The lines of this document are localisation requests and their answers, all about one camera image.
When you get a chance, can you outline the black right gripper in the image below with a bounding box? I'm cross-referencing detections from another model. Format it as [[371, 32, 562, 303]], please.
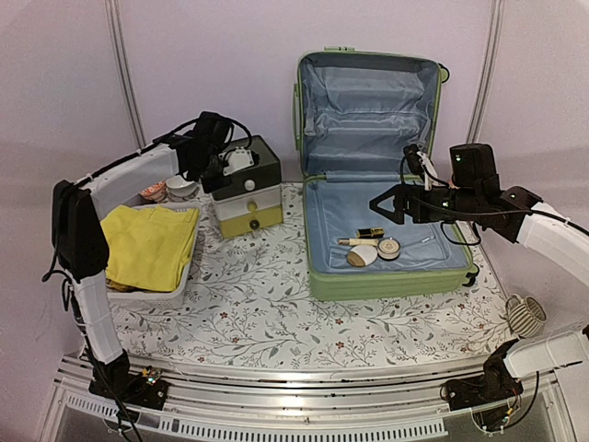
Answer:
[[370, 183, 482, 225]]

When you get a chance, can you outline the drawer cabinet with dark top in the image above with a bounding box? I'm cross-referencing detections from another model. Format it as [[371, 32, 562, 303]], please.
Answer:
[[209, 135, 283, 238]]

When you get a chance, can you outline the green hard-shell suitcase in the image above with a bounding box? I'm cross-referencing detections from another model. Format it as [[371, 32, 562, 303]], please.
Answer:
[[293, 50, 479, 301]]

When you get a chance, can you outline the plain yellow garment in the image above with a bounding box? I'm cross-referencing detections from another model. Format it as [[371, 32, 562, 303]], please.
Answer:
[[99, 204, 201, 294]]

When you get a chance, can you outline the white plastic mesh basket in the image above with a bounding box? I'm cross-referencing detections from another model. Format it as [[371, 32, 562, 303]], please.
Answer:
[[103, 204, 203, 309]]

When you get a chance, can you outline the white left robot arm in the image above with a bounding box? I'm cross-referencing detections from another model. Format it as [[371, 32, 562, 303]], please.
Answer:
[[41, 111, 244, 412]]

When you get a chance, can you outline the small white bowl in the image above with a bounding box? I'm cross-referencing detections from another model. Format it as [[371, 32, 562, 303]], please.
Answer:
[[166, 175, 199, 202]]

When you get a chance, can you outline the black gold lipstick tube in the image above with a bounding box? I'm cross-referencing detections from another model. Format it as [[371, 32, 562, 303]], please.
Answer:
[[356, 227, 385, 239]]

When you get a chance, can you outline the red patterned small bowl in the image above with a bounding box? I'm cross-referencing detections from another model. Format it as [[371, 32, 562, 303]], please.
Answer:
[[139, 180, 167, 203]]

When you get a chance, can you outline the round cream compact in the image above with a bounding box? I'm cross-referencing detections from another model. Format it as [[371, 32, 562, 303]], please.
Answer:
[[376, 238, 400, 262]]

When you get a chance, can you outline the slim gold cosmetic pencil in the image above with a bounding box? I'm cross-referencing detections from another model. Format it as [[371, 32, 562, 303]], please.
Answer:
[[337, 238, 379, 247]]

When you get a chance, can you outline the beige oval compact case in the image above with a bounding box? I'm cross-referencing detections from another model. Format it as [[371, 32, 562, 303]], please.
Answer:
[[346, 245, 378, 268]]

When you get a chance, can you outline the floral white tablecloth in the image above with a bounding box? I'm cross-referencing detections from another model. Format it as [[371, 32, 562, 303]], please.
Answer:
[[111, 183, 511, 372]]

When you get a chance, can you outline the aluminium front rail frame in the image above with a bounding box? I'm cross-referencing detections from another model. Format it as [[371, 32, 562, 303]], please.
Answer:
[[39, 353, 579, 441]]

